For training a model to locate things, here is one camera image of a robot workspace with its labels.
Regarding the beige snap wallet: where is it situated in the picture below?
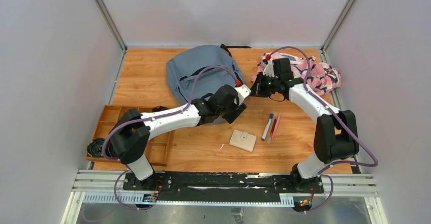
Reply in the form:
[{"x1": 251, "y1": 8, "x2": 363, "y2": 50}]
[{"x1": 229, "y1": 130, "x2": 257, "y2": 152}]

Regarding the blue cap marker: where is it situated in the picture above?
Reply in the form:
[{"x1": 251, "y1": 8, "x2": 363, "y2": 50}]
[{"x1": 261, "y1": 113, "x2": 274, "y2": 141}]

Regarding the pink pen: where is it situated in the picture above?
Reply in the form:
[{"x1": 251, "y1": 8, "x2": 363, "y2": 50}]
[{"x1": 273, "y1": 111, "x2": 282, "y2": 137}]

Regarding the blue student backpack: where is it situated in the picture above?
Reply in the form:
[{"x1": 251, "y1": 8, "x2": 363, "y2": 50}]
[{"x1": 166, "y1": 45, "x2": 245, "y2": 106}]

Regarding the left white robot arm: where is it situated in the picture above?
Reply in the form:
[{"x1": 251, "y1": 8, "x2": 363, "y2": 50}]
[{"x1": 106, "y1": 85, "x2": 251, "y2": 190}]

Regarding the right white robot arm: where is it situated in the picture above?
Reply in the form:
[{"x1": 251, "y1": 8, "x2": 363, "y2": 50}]
[{"x1": 251, "y1": 57, "x2": 359, "y2": 192}]

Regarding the pink floral cloth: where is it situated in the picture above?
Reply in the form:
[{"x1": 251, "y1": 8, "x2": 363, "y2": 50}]
[{"x1": 251, "y1": 52, "x2": 342, "y2": 96}]

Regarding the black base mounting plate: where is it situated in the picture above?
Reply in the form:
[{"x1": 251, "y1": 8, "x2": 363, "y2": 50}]
[{"x1": 122, "y1": 171, "x2": 324, "y2": 203}]

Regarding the wooden compartment tray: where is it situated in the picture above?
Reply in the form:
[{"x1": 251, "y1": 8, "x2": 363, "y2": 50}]
[{"x1": 85, "y1": 105, "x2": 174, "y2": 167}]

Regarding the green patterned rolled sock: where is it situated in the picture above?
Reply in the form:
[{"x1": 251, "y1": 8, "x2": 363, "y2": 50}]
[{"x1": 86, "y1": 138, "x2": 105, "y2": 157}]

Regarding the aluminium frame rail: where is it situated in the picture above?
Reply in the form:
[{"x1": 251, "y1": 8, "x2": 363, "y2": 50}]
[{"x1": 61, "y1": 170, "x2": 387, "y2": 223}]

